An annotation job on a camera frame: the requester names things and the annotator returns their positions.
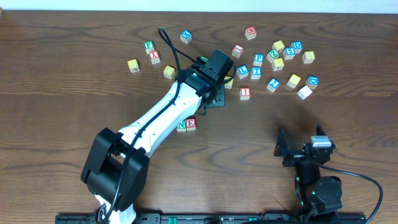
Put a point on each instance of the red block top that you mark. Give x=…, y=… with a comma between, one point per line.
x=250, y=33

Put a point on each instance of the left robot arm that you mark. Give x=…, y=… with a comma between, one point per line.
x=116, y=168

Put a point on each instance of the red E block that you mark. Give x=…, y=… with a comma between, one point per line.
x=191, y=124

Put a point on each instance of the blue T block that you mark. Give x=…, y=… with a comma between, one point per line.
x=256, y=73

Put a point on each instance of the red I block upper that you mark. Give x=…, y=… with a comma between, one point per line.
x=237, y=51

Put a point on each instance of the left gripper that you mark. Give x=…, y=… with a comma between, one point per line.
x=218, y=98

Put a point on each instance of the red i block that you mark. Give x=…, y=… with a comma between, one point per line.
x=237, y=51
x=245, y=93

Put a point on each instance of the white block right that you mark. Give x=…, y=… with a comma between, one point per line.
x=304, y=92

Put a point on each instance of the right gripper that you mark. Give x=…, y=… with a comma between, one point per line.
x=297, y=156

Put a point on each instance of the yellow block below Z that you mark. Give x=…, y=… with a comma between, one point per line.
x=277, y=64

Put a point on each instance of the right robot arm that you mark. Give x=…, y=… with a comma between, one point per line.
x=318, y=195

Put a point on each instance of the yellow 8 block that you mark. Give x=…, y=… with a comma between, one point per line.
x=308, y=57

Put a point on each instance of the plain yellow block centre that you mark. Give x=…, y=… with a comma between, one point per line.
x=228, y=85

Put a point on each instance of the red Y block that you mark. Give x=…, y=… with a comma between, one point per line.
x=154, y=57

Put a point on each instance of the blue D block upper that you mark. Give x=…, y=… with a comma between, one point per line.
x=297, y=46

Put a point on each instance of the blue d block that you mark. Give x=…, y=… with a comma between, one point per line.
x=312, y=82
x=297, y=46

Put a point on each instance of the blue L block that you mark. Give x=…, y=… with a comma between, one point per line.
x=242, y=71

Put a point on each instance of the green F block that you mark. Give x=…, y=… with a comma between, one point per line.
x=149, y=46

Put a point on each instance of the blue D block lower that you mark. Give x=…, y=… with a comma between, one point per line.
x=312, y=82

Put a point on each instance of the blue 5 block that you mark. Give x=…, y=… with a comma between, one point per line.
x=288, y=53

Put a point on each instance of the green Z block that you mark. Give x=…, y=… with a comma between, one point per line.
x=272, y=55

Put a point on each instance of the blue P block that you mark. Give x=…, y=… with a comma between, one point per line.
x=258, y=60

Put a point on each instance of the yellow block far left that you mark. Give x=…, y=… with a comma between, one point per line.
x=133, y=65

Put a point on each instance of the yellow O block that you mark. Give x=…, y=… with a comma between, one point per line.
x=169, y=72

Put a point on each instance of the yellow block top right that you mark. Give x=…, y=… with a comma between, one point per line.
x=278, y=46

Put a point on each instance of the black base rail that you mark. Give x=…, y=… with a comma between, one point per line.
x=156, y=218

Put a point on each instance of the green N block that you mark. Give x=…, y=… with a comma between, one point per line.
x=181, y=127

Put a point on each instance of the red I block lower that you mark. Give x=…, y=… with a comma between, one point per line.
x=245, y=93

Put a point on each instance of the blue 2 block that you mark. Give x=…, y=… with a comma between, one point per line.
x=273, y=85

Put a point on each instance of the blue X block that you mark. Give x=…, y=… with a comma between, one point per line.
x=186, y=36

